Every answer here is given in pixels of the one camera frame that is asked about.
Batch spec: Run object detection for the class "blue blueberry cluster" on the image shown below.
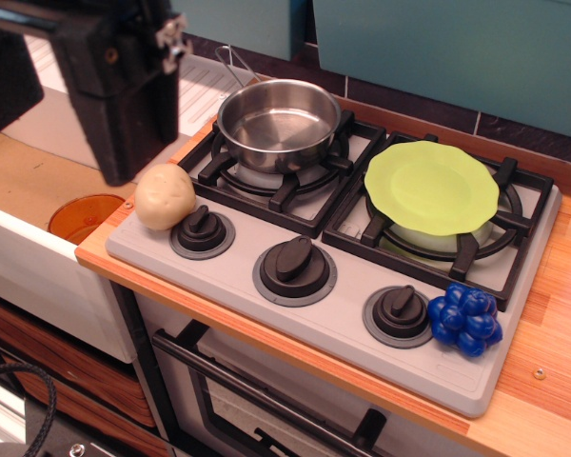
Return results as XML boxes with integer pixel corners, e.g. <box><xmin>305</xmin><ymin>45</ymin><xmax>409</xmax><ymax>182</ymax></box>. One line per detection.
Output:
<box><xmin>427</xmin><ymin>284</ymin><xmax>503</xmax><ymax>358</ymax></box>

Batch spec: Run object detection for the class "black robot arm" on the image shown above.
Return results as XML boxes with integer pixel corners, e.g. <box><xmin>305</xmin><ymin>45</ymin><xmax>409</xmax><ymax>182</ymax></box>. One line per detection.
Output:
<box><xmin>0</xmin><ymin>1</ymin><xmax>191</xmax><ymax>187</ymax></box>

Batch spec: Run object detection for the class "middle black stove knob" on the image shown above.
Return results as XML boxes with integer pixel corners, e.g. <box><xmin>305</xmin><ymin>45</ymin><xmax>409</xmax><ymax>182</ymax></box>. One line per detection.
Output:
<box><xmin>252</xmin><ymin>236</ymin><xmax>338</xmax><ymax>308</ymax></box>

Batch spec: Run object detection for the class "black stove knob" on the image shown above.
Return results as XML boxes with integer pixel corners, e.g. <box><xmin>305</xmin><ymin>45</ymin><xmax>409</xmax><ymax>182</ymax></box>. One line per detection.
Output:
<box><xmin>252</xmin><ymin>236</ymin><xmax>338</xmax><ymax>308</ymax></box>
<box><xmin>363</xmin><ymin>286</ymin><xmax>432</xmax><ymax>349</ymax></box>
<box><xmin>169</xmin><ymin>205</ymin><xmax>236</xmax><ymax>261</ymax></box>

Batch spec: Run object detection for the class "left black stove knob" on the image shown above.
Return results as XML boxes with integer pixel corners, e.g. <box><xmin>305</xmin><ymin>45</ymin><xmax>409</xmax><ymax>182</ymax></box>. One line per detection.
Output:
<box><xmin>169</xmin><ymin>205</ymin><xmax>236</xmax><ymax>261</ymax></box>

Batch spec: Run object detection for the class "stainless steel pot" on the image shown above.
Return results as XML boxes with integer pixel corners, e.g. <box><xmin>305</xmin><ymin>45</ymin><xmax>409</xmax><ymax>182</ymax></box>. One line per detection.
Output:
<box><xmin>214</xmin><ymin>45</ymin><xmax>342</xmax><ymax>174</ymax></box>

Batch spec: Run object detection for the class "grey toy stove top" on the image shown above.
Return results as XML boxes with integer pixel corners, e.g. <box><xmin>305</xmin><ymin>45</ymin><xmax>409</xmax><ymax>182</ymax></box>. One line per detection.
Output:
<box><xmin>105</xmin><ymin>109</ymin><xmax>563</xmax><ymax>419</ymax></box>

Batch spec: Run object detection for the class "beige toy potato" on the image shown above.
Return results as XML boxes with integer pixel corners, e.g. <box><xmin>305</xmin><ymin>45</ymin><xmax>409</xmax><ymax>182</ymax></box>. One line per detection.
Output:
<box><xmin>134</xmin><ymin>164</ymin><xmax>196</xmax><ymax>230</ymax></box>

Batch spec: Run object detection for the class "right black stove knob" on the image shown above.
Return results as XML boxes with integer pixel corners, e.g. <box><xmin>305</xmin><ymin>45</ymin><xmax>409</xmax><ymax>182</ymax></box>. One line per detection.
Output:
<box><xmin>363</xmin><ymin>286</ymin><xmax>432</xmax><ymax>349</ymax></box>

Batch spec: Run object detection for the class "lime green plate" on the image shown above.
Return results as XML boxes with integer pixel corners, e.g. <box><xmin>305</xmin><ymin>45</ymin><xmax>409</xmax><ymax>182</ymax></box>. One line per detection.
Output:
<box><xmin>364</xmin><ymin>140</ymin><xmax>500</xmax><ymax>236</ymax></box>

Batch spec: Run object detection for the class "left black burner grate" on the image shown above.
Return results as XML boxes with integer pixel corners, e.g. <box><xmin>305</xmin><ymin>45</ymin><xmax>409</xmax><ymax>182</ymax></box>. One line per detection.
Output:
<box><xmin>179</xmin><ymin>110</ymin><xmax>386</xmax><ymax>238</ymax></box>

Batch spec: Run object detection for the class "black burner grate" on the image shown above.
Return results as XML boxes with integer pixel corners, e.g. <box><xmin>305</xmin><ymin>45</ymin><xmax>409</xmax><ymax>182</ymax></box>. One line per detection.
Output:
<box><xmin>179</xmin><ymin>110</ymin><xmax>386</xmax><ymax>238</ymax></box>
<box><xmin>322</xmin><ymin>157</ymin><xmax>560</xmax><ymax>312</ymax></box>

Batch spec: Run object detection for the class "right black burner grate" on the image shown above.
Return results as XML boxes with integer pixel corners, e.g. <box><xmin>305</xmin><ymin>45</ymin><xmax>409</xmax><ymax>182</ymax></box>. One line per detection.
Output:
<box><xmin>322</xmin><ymin>157</ymin><xmax>560</xmax><ymax>312</ymax></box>

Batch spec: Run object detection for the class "orange plastic cup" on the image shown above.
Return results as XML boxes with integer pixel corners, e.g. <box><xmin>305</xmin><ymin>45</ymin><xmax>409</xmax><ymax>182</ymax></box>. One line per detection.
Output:
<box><xmin>48</xmin><ymin>193</ymin><xmax>125</xmax><ymax>245</ymax></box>

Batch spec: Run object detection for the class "white toy sink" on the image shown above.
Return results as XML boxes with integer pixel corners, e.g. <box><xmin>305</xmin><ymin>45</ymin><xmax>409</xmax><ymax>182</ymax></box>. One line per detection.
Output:
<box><xmin>0</xmin><ymin>32</ymin><xmax>258</xmax><ymax>365</ymax></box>

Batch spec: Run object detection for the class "wood grain drawer front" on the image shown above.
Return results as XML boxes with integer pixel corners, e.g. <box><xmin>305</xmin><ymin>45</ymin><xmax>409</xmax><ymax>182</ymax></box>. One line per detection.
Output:
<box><xmin>0</xmin><ymin>298</ymin><xmax>168</xmax><ymax>456</ymax></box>

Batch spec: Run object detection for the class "left teal wall cabinet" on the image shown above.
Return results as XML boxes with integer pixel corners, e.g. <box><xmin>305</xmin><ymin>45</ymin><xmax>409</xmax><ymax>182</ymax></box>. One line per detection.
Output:
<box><xmin>172</xmin><ymin>0</ymin><xmax>307</xmax><ymax>60</ymax></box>

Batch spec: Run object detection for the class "black oven door handle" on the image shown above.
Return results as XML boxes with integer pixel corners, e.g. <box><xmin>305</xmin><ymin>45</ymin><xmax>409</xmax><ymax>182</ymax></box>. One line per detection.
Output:
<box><xmin>152</xmin><ymin>328</ymin><xmax>386</xmax><ymax>456</ymax></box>

